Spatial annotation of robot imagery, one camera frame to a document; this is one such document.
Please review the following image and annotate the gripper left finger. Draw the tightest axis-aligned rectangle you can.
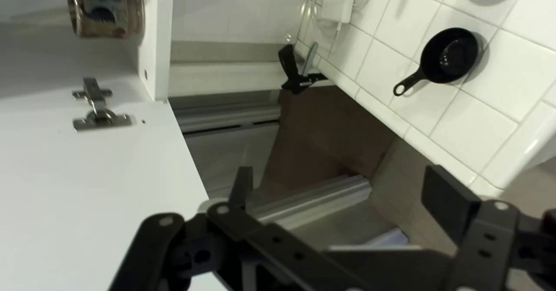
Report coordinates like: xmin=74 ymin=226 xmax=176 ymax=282
xmin=109 ymin=166 xmax=365 ymax=291

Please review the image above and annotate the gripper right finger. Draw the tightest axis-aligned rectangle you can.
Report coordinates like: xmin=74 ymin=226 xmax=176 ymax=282
xmin=420 ymin=164 xmax=556 ymax=291

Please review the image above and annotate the white cabinet door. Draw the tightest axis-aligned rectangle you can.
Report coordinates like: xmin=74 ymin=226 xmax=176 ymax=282
xmin=0 ymin=72 xmax=228 ymax=291

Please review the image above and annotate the white cabinet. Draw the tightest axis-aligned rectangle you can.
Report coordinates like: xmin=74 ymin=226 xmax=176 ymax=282
xmin=0 ymin=0 xmax=228 ymax=291

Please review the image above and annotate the small black frying pan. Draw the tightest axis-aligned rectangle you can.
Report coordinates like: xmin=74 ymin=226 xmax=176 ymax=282
xmin=393 ymin=27 xmax=481 ymax=97

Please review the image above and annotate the black clamp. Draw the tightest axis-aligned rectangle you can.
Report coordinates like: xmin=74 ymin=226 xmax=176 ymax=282
xmin=278 ymin=43 xmax=329 ymax=95

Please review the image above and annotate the patterned glass jar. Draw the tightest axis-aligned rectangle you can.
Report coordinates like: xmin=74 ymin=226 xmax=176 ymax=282
xmin=65 ymin=0 xmax=145 ymax=39

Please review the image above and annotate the white power adapter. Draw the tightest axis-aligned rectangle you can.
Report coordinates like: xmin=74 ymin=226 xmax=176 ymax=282
xmin=321 ymin=0 xmax=355 ymax=24

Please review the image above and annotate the aluminium rail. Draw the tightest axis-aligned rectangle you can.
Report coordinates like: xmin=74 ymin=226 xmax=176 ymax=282
xmin=173 ymin=101 xmax=282 ymax=134
xmin=250 ymin=174 xmax=373 ymax=231

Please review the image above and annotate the white cable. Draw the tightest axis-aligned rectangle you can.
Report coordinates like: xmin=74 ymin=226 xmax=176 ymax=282
xmin=302 ymin=0 xmax=344 ymax=44

